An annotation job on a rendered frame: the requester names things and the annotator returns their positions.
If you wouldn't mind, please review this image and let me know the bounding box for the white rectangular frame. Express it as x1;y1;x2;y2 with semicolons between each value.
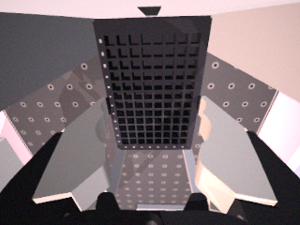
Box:
137;204;185;210

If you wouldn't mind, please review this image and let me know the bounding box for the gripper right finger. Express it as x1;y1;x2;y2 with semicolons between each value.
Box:
195;95;300;225

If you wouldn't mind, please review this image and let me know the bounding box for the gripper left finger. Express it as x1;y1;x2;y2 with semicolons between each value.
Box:
0;97;112;225

